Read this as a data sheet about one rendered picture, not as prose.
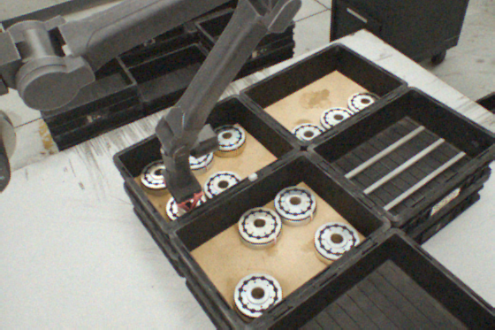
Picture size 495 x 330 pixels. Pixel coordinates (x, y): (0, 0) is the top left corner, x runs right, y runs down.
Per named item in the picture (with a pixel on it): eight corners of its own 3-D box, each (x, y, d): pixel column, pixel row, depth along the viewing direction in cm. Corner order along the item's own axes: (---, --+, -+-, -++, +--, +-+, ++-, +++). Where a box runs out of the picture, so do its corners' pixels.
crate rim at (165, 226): (167, 236, 109) (165, 230, 107) (111, 162, 127) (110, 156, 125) (303, 155, 124) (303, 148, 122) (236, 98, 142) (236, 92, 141)
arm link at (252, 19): (252, -47, 79) (286, -4, 74) (275, -40, 83) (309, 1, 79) (146, 127, 103) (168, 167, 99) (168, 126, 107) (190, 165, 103)
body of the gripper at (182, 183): (186, 165, 119) (180, 143, 114) (203, 192, 113) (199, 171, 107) (161, 175, 117) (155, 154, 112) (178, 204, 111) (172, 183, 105)
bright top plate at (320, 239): (338, 268, 106) (338, 267, 105) (305, 240, 112) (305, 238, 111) (368, 241, 110) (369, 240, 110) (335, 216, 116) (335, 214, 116)
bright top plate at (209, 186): (218, 209, 120) (218, 207, 120) (196, 185, 126) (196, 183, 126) (251, 188, 124) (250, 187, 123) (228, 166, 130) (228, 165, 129)
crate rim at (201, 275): (244, 341, 91) (243, 336, 89) (167, 237, 109) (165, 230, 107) (392, 231, 106) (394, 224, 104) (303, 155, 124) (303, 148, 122)
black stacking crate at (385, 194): (387, 254, 113) (394, 225, 105) (304, 180, 131) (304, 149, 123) (492, 172, 128) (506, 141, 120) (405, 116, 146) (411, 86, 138)
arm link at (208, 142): (156, 118, 101) (173, 150, 98) (205, 99, 105) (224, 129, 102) (159, 148, 112) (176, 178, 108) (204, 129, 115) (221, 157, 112)
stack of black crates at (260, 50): (232, 126, 247) (222, 51, 216) (206, 95, 267) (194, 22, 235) (297, 97, 260) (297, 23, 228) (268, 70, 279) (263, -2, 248)
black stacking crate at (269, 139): (175, 259, 116) (165, 231, 108) (122, 186, 134) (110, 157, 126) (302, 180, 131) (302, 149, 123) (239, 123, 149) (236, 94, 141)
